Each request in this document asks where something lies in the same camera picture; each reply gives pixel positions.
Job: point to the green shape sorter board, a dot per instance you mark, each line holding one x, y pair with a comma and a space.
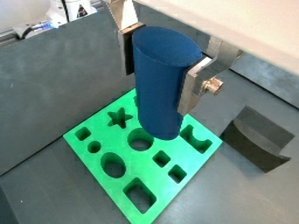
141, 169

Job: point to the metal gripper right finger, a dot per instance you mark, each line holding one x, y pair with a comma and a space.
199, 78

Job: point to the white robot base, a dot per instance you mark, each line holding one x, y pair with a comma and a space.
68, 10

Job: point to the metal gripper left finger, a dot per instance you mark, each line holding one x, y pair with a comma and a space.
125, 15

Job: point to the dark grey curved block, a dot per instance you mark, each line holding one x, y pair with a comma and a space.
258, 139

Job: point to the blue oval cylinder peg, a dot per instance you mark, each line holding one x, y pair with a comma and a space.
163, 54

